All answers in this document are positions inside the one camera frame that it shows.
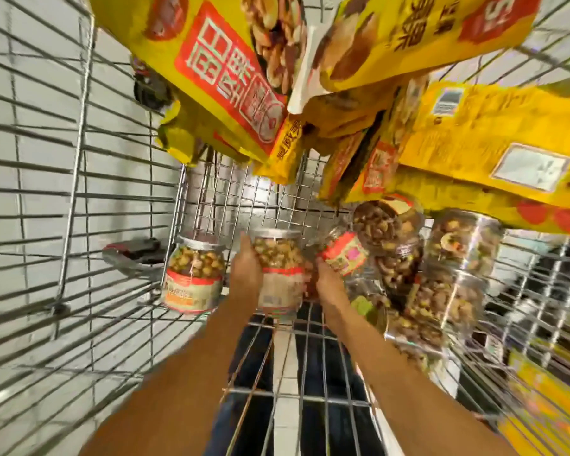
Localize flat yellow box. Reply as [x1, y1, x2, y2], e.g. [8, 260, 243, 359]
[498, 351, 570, 456]

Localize pile of snacks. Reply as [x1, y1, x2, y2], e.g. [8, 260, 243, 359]
[318, 194, 505, 371]

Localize person's dark trousers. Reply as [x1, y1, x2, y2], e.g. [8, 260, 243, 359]
[204, 313, 386, 456]

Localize person's left hand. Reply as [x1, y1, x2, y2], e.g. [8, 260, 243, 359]
[226, 231, 265, 314]

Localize person's left forearm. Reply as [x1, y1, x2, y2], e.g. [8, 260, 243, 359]
[80, 294, 258, 456]

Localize person's right hand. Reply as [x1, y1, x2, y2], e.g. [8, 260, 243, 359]
[313, 259, 355, 331]

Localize red-trimmed wire shopping cart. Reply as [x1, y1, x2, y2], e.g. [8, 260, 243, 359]
[0, 0, 570, 456]

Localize person's right forearm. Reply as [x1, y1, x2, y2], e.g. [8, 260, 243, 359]
[323, 308, 519, 456]

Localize yellow nut bag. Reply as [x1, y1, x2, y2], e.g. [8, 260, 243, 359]
[289, 0, 543, 115]
[318, 75, 429, 205]
[85, 0, 310, 162]
[156, 94, 305, 186]
[399, 80, 570, 215]
[399, 170, 570, 238]

